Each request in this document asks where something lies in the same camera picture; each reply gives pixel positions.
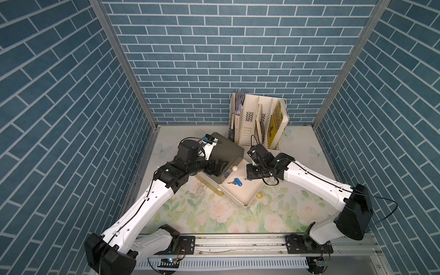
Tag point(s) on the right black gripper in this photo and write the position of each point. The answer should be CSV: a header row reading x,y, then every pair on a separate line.
x,y
248,174

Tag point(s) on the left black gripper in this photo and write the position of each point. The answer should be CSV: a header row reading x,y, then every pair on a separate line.
x,y
217,169

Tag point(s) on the blue tag key bunch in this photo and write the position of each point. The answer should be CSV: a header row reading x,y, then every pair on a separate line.
x,y
236,182

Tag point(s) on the olive and cream drawer cabinet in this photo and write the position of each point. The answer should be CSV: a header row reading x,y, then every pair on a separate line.
x,y
228,151

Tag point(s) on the cream drawer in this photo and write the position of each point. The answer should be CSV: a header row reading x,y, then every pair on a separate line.
x,y
247,192

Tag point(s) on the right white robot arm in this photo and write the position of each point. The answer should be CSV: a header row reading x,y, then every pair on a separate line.
x,y
353,204

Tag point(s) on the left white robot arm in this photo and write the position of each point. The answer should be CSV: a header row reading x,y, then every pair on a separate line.
x,y
116,250

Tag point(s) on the floral table mat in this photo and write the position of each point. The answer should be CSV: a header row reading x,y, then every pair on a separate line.
x,y
282,209

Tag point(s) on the white file organizer rack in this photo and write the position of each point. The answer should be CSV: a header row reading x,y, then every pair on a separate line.
x,y
248,117

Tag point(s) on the yellow cover book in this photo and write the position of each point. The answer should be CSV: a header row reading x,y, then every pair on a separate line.
x,y
277,123

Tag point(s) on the blue spine book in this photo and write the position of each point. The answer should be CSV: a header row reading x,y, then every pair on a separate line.
x,y
236,106

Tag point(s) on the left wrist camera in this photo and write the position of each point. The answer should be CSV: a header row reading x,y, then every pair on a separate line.
x,y
207,146

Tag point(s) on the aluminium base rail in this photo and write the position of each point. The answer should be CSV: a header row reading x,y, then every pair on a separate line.
x,y
226,245

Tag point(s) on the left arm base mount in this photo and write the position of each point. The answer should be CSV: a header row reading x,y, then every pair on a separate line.
x,y
179,243

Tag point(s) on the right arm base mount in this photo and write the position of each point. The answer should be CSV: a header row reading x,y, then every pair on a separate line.
x,y
302,243

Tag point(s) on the left metal corner post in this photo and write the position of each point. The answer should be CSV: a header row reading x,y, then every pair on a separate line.
x,y
105,22

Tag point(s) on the metal corner post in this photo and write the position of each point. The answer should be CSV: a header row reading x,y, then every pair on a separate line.
x,y
372,22
105,22

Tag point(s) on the right metal corner post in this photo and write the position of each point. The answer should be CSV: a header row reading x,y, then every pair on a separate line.
x,y
372,22

